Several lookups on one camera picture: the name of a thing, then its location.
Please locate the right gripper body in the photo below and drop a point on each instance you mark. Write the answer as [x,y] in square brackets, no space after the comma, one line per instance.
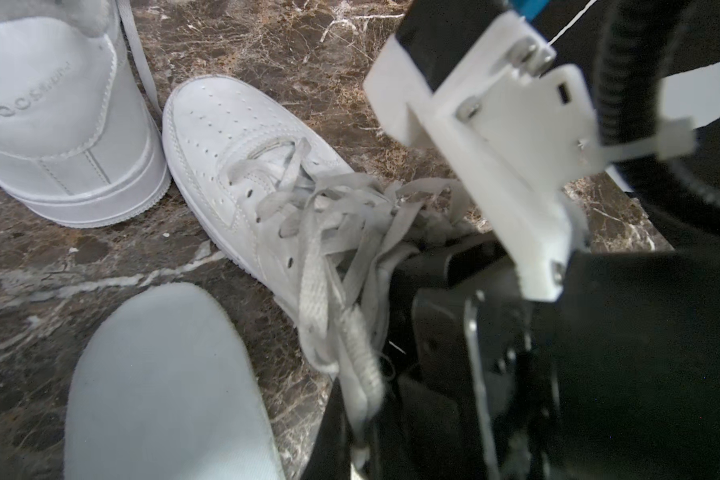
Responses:
[619,378]

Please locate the white insole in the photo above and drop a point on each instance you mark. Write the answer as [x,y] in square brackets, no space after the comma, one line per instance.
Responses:
[165,389]

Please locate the white sneaker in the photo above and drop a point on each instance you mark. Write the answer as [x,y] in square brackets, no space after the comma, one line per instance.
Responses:
[281,203]
[79,145]

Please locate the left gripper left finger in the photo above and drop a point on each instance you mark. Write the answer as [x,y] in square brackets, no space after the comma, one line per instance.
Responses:
[330,456]

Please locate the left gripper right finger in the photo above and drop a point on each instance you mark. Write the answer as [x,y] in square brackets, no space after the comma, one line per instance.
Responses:
[389,453]

